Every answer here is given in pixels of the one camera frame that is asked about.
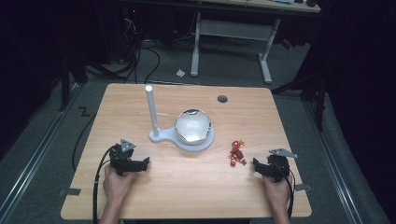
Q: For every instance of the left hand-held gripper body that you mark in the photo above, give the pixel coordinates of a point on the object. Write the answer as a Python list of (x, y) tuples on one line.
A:
[(122, 157)]

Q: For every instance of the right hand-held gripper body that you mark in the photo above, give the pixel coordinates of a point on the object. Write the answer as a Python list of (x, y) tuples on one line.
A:
[(277, 165)]

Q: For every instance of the person's right hand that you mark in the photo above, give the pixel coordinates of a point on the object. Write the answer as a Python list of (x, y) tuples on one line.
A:
[(278, 192)]

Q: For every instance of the person's left hand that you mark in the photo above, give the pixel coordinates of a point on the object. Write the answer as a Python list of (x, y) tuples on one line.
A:
[(117, 185)]

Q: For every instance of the small brown candy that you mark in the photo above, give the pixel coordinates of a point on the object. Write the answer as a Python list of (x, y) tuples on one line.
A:
[(244, 162)]

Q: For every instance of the small red wrapped candy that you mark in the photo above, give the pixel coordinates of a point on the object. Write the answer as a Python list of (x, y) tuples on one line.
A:
[(233, 161)]

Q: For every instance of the red gold wrapped candy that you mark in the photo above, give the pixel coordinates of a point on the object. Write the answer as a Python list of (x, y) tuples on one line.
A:
[(237, 143)]

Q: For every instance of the grey tape strip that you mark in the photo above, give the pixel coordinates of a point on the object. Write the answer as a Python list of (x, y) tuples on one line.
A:
[(303, 187), (71, 192)]

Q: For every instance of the shiny white bowl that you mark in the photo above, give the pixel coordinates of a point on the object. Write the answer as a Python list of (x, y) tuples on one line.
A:
[(192, 127)]

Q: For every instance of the black metal stand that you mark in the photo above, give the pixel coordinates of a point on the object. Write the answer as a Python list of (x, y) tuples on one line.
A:
[(314, 93), (67, 84)]

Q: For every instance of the white paper scrap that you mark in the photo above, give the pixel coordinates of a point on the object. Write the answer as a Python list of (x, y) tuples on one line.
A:
[(180, 73)]

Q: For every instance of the small red object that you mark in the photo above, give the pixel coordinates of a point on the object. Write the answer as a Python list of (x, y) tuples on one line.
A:
[(286, 44)]

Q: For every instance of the white stand with post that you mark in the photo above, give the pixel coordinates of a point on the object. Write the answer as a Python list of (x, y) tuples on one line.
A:
[(165, 135)]

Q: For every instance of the metal floor rail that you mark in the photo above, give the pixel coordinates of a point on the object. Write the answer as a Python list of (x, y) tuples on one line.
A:
[(34, 155), (334, 161)]

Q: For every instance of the white frame wooden desk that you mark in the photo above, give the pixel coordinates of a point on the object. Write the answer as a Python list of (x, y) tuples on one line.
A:
[(233, 29)]

